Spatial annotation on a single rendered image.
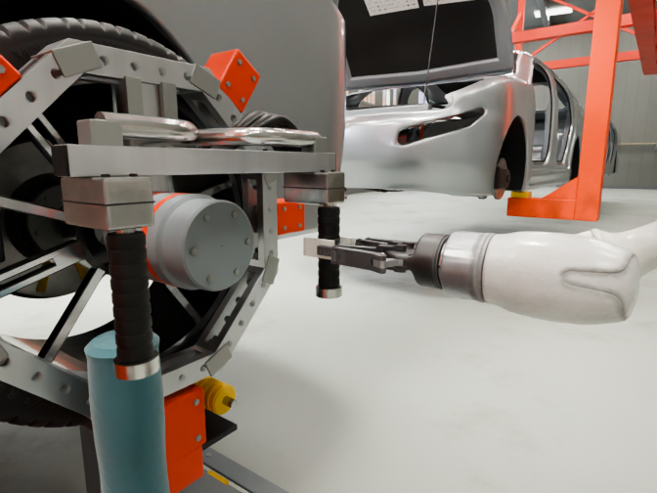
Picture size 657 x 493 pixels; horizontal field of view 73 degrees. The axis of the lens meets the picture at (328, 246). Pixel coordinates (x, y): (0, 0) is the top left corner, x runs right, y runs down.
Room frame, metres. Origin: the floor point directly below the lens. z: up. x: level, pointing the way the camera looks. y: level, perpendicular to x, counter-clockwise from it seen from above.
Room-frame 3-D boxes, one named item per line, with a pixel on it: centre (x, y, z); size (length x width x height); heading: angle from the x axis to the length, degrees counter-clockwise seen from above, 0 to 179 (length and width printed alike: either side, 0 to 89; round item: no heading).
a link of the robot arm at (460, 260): (0.57, -0.19, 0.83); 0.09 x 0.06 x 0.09; 144
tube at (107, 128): (0.56, 0.25, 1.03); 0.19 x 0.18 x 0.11; 54
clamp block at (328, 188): (0.73, 0.02, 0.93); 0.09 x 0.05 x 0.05; 54
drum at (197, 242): (0.67, 0.23, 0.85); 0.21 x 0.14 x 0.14; 54
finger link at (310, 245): (0.69, 0.01, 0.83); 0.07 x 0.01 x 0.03; 54
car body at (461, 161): (5.24, -1.62, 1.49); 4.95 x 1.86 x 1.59; 144
